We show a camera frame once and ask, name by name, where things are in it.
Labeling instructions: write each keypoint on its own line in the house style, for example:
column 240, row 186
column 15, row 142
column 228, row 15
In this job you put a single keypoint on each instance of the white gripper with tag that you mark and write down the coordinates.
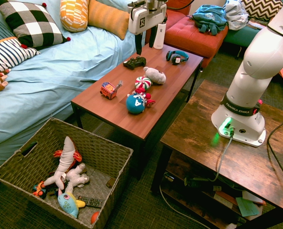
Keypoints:
column 150, row 17

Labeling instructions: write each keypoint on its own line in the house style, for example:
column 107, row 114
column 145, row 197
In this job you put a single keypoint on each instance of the red toy fire truck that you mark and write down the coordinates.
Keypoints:
column 108, row 90

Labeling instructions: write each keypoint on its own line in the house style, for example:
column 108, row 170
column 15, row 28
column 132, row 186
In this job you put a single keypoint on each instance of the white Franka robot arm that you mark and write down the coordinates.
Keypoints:
column 258, row 59

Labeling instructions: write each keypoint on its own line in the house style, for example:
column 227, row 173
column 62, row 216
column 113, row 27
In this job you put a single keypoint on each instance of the woven wicker basket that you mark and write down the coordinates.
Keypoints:
column 100, row 152

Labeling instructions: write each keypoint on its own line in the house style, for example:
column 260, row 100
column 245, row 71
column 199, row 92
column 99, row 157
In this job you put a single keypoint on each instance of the small orange blue toy car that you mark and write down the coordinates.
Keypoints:
column 39, row 190

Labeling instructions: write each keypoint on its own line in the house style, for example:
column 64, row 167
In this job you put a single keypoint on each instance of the white water bottle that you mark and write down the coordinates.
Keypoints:
column 160, row 38

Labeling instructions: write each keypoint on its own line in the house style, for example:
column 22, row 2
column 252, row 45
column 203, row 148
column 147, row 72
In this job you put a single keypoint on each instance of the black game controller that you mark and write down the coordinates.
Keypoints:
column 135, row 62

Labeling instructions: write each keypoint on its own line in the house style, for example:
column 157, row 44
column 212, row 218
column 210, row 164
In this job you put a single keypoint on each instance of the blue black headphones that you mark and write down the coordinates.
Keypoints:
column 177, row 58

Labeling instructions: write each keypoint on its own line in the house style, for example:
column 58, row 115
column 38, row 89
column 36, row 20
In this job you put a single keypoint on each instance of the red green peppermint plush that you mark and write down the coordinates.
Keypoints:
column 143, row 83

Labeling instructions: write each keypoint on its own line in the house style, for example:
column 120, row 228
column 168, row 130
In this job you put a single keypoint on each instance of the orange pillow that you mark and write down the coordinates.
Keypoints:
column 107, row 17

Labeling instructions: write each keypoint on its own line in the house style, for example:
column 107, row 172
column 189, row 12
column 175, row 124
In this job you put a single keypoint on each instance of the red tufted ottoman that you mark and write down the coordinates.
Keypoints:
column 191, row 40

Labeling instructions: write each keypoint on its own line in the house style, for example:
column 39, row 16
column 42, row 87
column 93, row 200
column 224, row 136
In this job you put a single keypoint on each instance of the red-brown wooden coffee table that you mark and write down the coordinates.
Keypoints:
column 141, row 95

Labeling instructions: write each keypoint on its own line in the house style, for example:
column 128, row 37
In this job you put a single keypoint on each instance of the blue Captain America plush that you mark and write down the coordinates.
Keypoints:
column 136, row 102

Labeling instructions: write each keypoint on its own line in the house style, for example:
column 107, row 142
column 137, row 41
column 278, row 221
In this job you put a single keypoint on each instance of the teal clothes pile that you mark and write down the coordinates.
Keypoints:
column 209, row 17

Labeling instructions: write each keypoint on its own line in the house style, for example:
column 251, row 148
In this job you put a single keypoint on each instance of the yellow patterned bolster pillow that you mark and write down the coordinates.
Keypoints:
column 74, row 14

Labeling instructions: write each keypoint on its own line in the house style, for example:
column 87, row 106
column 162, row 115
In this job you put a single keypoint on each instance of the white crumpled cloth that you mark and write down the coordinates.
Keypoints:
column 235, row 14

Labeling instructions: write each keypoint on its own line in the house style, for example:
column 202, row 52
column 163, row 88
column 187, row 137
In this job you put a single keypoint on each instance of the teal sofa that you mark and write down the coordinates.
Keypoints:
column 239, row 37

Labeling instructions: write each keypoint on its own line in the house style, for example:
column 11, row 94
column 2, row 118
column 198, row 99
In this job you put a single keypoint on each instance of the bed with light blue sheet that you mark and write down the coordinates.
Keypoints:
column 48, row 83

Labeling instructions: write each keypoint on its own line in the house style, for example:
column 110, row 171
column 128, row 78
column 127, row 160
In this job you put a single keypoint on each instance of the black white checked pillow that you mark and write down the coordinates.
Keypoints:
column 31, row 23

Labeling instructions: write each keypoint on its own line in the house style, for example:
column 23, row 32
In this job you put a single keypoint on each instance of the rustic brown robot table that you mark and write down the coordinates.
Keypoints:
column 203, row 143

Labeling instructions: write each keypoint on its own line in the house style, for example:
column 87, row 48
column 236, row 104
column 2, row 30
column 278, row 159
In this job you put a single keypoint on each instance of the black white chevron pillow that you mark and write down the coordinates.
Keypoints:
column 263, row 8

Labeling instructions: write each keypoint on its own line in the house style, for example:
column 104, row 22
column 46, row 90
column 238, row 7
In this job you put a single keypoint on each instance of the orange red lobster plush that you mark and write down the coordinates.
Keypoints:
column 78, row 156

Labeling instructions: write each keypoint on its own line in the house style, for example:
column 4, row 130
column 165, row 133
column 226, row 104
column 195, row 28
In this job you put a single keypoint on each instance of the navy white striped pillow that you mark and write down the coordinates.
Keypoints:
column 5, row 53

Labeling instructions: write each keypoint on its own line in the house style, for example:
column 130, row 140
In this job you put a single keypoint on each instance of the grey white shark plush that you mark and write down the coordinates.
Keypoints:
column 66, row 157

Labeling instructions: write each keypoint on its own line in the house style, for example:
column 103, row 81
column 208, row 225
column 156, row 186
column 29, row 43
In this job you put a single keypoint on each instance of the small brown block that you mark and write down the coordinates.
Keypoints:
column 110, row 183

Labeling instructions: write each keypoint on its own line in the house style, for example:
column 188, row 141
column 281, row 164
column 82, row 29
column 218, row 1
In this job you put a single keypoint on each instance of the black power adapter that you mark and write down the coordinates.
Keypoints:
column 195, row 181

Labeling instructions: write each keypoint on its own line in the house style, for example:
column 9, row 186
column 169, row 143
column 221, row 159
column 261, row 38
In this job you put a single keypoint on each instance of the white grey plush animal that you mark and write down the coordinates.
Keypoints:
column 78, row 177

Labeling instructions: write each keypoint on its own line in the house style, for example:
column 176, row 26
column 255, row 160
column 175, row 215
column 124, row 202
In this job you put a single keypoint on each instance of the black remote control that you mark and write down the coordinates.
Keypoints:
column 91, row 201

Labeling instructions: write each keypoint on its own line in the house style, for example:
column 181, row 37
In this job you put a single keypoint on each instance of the blue yellow fish plush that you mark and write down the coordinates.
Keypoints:
column 68, row 202

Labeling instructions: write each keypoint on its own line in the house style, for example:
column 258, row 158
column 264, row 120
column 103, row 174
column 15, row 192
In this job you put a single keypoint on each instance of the orange ball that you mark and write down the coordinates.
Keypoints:
column 95, row 217

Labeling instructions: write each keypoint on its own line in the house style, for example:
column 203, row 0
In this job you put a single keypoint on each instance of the teal paper envelope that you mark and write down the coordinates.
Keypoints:
column 247, row 207

